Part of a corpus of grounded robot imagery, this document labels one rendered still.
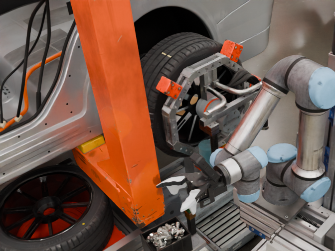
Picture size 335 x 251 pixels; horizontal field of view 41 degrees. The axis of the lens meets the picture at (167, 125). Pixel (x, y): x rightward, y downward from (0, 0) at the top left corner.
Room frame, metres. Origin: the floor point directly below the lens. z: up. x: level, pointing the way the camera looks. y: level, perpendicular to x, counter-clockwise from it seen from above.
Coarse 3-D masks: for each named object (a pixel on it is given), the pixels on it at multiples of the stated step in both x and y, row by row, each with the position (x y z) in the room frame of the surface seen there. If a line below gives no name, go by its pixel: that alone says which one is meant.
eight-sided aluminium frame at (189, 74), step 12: (204, 60) 1.97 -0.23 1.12; (216, 60) 1.96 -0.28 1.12; (228, 60) 1.99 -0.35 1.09; (192, 72) 1.88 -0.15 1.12; (204, 72) 1.91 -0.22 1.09; (180, 84) 1.89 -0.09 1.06; (240, 84) 2.10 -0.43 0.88; (168, 96) 1.86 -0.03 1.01; (180, 96) 1.83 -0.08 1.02; (240, 96) 2.09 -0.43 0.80; (168, 108) 1.81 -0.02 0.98; (240, 108) 2.07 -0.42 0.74; (168, 120) 1.79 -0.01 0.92; (240, 120) 2.04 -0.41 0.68; (168, 132) 1.83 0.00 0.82; (228, 132) 2.00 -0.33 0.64; (168, 144) 1.82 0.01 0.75; (180, 144) 1.81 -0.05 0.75
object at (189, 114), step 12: (228, 72) 2.14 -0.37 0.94; (192, 84) 2.00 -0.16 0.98; (192, 96) 2.00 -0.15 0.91; (228, 96) 2.15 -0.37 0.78; (180, 108) 1.95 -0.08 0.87; (192, 108) 2.04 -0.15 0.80; (180, 120) 1.96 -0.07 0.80; (192, 120) 2.00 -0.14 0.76; (180, 132) 2.08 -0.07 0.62; (192, 132) 2.07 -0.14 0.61; (204, 132) 2.05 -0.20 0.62; (192, 144) 1.96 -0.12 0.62
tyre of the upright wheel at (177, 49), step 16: (192, 32) 2.26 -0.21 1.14; (160, 48) 2.09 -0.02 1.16; (176, 48) 2.04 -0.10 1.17; (192, 48) 2.00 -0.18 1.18; (208, 48) 2.04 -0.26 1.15; (144, 64) 2.05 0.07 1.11; (160, 64) 1.98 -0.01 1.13; (176, 64) 1.93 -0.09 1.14; (240, 64) 2.15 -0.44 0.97; (144, 80) 1.97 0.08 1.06; (160, 96) 1.87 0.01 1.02; (160, 112) 1.86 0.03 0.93; (160, 128) 1.85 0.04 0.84; (160, 144) 1.84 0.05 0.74
